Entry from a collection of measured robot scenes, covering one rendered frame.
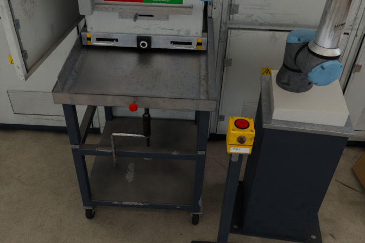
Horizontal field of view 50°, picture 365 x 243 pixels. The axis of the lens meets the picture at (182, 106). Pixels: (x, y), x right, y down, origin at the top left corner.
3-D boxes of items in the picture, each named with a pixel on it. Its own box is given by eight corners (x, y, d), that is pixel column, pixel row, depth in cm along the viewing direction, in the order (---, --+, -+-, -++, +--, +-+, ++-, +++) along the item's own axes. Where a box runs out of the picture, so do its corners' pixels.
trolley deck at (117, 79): (215, 112, 149) (217, 99, 145) (54, 103, 149) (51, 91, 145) (212, 28, 201) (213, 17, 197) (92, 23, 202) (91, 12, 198)
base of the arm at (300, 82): (307, 71, 169) (311, 51, 162) (317, 92, 157) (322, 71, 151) (272, 72, 169) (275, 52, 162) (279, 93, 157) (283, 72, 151)
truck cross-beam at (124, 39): (206, 50, 169) (207, 38, 165) (82, 44, 170) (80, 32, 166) (206, 44, 173) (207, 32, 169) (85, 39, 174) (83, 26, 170)
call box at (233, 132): (251, 155, 130) (255, 132, 123) (227, 154, 130) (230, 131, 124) (248, 138, 136) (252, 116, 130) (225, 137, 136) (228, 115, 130)
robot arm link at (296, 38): (304, 52, 162) (309, 22, 154) (321, 69, 152) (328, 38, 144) (277, 56, 160) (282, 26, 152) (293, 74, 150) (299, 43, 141)
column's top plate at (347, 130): (337, 85, 175) (339, 82, 174) (353, 138, 148) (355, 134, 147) (260, 77, 178) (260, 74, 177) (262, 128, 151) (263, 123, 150)
